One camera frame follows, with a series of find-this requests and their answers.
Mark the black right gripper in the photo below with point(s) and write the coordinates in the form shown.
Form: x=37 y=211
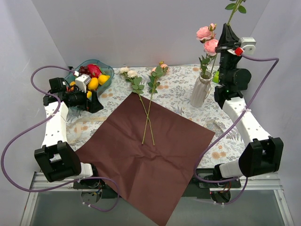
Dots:
x=227 y=47

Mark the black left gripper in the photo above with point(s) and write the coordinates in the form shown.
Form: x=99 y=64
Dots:
x=89 y=101

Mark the pink rose stem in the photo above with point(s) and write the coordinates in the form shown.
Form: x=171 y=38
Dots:
x=207 y=37

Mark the white rose stem tall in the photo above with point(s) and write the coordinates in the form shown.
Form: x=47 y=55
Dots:
x=233 y=7

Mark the dark red wrapping paper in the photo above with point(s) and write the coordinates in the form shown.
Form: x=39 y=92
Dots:
x=148 y=153

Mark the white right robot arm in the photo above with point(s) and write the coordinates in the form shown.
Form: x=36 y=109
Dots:
x=262 y=152

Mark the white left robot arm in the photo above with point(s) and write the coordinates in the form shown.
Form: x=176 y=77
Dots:
x=56 y=158

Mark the white ribbed ceramic vase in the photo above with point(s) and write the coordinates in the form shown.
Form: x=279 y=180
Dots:
x=201 y=89

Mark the yellow lemon middle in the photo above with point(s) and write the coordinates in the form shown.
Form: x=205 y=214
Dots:
x=93 y=84

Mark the yellow lemon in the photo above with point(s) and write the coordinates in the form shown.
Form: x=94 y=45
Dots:
x=93 y=84
x=102 y=79

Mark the yellow lemon right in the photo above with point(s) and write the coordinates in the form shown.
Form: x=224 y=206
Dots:
x=102 y=79

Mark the red dragon fruit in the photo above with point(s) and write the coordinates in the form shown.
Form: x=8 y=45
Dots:
x=94 y=70

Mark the purple grape bunch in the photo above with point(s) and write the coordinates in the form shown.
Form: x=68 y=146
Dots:
x=84 y=70

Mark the teal plastic fruit tray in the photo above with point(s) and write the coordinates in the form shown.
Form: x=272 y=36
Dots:
x=106 y=69

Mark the black green product box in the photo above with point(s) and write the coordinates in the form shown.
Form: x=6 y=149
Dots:
x=216 y=77

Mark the floral patterned table mat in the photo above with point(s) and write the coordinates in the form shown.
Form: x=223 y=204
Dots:
x=174 y=94

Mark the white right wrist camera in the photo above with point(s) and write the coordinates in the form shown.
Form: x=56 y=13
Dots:
x=247 y=46

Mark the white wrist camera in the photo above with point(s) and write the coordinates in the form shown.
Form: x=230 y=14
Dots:
x=247 y=46
x=82 y=81

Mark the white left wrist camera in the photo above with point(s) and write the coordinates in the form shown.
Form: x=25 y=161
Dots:
x=82 y=81

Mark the aluminium frame rail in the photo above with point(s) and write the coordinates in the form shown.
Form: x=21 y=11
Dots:
x=260 y=201

